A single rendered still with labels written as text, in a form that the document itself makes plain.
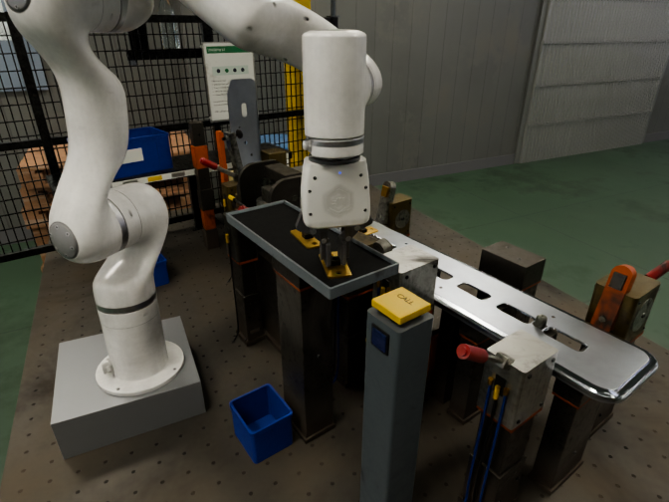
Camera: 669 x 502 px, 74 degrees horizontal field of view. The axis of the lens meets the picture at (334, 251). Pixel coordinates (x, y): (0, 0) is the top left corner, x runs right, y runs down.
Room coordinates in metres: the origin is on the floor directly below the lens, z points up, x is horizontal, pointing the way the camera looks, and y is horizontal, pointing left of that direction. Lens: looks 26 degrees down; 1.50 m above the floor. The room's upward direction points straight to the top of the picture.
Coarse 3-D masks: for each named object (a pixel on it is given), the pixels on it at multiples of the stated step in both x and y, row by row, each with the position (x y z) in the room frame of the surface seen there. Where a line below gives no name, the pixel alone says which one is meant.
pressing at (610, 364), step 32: (448, 256) 0.99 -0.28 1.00; (448, 288) 0.83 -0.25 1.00; (480, 288) 0.83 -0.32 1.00; (512, 288) 0.83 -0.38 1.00; (480, 320) 0.71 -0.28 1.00; (512, 320) 0.71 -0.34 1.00; (576, 320) 0.71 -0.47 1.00; (576, 352) 0.62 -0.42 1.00; (608, 352) 0.62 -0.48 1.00; (640, 352) 0.62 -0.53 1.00; (576, 384) 0.54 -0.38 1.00; (608, 384) 0.54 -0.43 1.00; (640, 384) 0.55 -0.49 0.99
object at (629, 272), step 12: (624, 264) 0.74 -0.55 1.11; (612, 276) 0.73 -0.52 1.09; (624, 276) 0.72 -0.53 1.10; (612, 288) 0.73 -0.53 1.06; (624, 288) 0.71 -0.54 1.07; (600, 300) 0.73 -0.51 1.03; (612, 300) 0.72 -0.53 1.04; (600, 312) 0.72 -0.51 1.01; (612, 312) 0.71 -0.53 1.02; (600, 324) 0.71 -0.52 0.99; (612, 324) 0.70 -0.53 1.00
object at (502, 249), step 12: (492, 252) 0.94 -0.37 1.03; (504, 252) 0.94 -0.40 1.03; (516, 252) 0.94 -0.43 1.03; (528, 252) 0.94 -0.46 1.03; (480, 264) 0.96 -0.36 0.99; (492, 264) 0.94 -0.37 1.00; (504, 264) 0.91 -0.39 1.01; (516, 264) 0.89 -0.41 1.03; (528, 264) 0.88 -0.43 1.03; (540, 264) 0.90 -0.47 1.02; (504, 276) 0.91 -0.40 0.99; (516, 276) 0.88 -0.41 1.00; (528, 276) 0.88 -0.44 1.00; (540, 276) 0.91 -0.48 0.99; (528, 288) 0.89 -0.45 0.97; (516, 312) 0.88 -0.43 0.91
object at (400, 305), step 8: (400, 288) 0.57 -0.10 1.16; (384, 296) 0.54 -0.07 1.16; (392, 296) 0.54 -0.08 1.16; (400, 296) 0.54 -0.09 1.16; (408, 296) 0.54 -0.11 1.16; (416, 296) 0.54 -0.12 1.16; (376, 304) 0.53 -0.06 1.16; (384, 304) 0.52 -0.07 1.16; (392, 304) 0.52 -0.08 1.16; (400, 304) 0.52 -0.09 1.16; (408, 304) 0.52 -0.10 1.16; (416, 304) 0.52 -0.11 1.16; (424, 304) 0.52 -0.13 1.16; (384, 312) 0.51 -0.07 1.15; (392, 312) 0.50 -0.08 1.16; (400, 312) 0.50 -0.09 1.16; (408, 312) 0.50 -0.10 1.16; (416, 312) 0.51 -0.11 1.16; (424, 312) 0.52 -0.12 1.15; (392, 320) 0.50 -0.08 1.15; (400, 320) 0.49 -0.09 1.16; (408, 320) 0.50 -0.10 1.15
